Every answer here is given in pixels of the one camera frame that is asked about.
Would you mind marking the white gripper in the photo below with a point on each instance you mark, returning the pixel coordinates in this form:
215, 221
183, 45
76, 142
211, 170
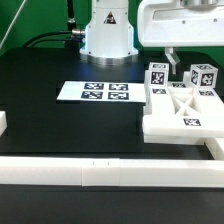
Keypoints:
180, 23

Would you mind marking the white chair back frame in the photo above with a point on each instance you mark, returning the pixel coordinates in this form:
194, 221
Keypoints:
180, 106

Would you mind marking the white chair seat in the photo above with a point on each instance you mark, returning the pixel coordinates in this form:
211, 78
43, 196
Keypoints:
179, 137

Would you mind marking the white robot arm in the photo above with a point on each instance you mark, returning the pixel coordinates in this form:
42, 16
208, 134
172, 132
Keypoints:
180, 23

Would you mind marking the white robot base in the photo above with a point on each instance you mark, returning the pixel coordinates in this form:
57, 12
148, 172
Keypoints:
109, 37

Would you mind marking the white part at left edge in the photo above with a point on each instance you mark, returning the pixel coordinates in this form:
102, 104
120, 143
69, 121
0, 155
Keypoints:
3, 122

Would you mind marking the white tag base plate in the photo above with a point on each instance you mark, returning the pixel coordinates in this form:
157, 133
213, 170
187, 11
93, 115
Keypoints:
102, 91

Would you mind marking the white obstacle fence wall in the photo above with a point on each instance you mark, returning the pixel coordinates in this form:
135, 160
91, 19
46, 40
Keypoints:
116, 172

